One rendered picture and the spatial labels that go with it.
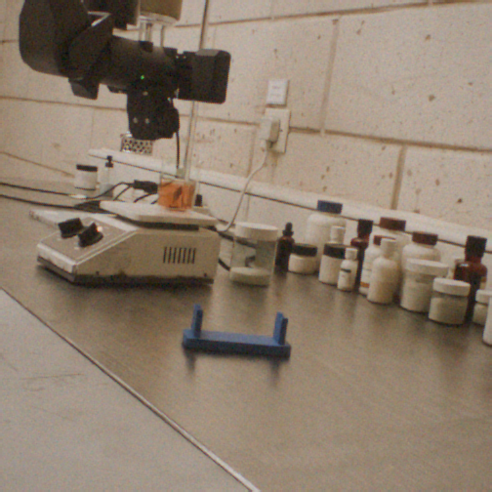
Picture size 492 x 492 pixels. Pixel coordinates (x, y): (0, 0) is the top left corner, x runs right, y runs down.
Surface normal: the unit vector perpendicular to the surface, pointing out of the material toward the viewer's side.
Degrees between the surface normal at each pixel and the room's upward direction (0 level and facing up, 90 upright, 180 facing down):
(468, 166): 90
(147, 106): 107
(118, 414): 0
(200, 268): 90
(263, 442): 0
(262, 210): 90
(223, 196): 90
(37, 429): 0
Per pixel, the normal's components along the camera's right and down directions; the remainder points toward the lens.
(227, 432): 0.14, -0.98
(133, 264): 0.57, 0.19
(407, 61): -0.83, -0.04
